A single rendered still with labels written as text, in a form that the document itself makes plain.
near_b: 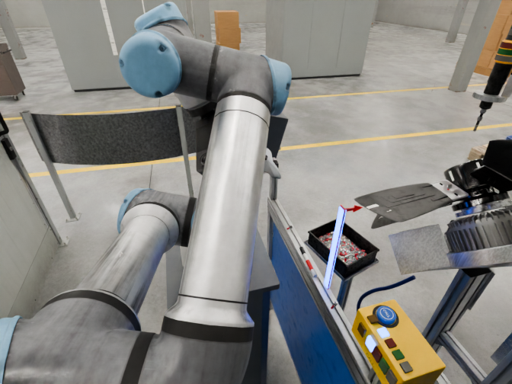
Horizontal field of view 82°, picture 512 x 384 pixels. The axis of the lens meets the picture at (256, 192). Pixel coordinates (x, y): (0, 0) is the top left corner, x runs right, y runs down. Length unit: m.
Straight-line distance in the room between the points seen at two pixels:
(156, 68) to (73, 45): 6.54
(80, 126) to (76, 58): 4.52
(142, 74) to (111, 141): 2.08
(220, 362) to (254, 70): 0.33
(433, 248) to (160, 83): 0.91
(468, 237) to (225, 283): 0.82
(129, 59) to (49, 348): 0.31
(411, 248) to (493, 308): 1.50
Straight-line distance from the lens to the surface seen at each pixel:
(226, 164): 0.34
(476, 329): 2.35
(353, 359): 0.95
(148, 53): 0.40
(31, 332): 0.35
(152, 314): 2.10
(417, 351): 0.75
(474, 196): 1.07
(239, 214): 0.32
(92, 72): 6.95
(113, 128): 2.43
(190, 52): 0.42
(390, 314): 0.77
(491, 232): 1.00
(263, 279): 0.87
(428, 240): 1.07
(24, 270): 2.35
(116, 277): 0.43
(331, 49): 7.39
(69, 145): 2.64
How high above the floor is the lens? 1.67
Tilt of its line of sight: 34 degrees down
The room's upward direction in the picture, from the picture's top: straight up
